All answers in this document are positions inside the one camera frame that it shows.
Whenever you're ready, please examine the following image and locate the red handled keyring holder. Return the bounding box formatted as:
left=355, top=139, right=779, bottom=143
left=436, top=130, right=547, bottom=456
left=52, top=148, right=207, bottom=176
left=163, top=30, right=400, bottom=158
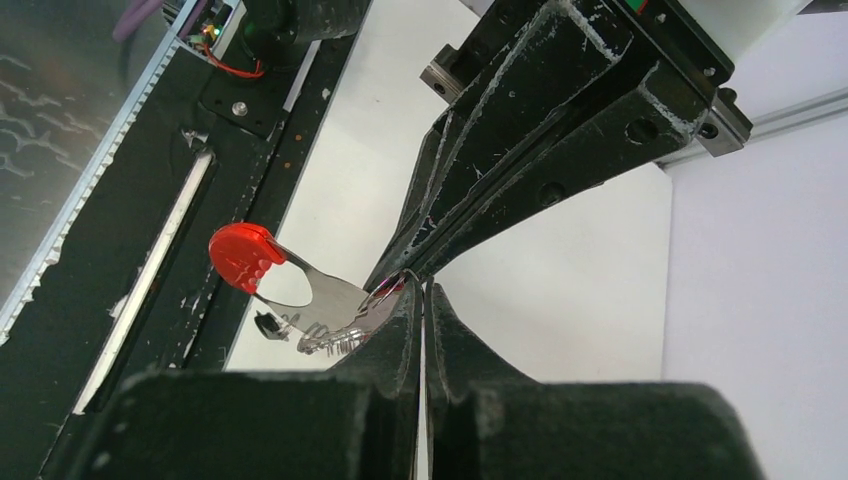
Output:
left=208, top=222, right=410, bottom=355

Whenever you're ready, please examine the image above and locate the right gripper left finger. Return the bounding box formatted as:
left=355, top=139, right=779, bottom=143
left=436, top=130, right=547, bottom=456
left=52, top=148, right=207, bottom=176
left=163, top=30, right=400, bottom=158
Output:
left=64, top=281, right=423, bottom=479

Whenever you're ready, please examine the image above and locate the white slotted cable duct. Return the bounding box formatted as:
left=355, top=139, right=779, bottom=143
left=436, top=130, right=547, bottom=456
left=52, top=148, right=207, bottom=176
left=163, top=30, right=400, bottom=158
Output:
left=1, top=1, right=198, bottom=340

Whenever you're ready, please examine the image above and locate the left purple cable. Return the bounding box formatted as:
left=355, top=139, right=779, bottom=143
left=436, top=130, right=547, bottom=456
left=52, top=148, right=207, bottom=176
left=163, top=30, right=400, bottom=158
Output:
left=111, top=0, right=167, bottom=44

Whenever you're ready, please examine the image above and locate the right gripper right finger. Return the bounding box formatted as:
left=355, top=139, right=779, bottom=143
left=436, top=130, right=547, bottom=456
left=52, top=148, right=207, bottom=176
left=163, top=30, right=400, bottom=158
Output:
left=424, top=282, right=765, bottom=479

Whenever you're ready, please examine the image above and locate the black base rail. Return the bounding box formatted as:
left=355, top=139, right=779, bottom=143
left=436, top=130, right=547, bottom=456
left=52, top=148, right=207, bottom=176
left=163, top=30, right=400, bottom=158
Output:
left=0, top=0, right=376, bottom=480

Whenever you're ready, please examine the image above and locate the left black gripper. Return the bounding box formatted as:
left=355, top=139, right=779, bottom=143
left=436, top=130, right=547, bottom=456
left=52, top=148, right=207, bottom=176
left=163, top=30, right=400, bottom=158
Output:
left=366, top=1, right=753, bottom=288

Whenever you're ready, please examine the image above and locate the red tagged key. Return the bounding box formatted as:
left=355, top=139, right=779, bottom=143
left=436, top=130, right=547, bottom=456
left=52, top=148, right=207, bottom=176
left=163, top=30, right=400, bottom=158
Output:
left=366, top=273, right=405, bottom=307

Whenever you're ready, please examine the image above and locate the black tagged key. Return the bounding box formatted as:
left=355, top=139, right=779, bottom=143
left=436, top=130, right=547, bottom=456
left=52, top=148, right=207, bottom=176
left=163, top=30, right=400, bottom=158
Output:
left=254, top=313, right=292, bottom=341

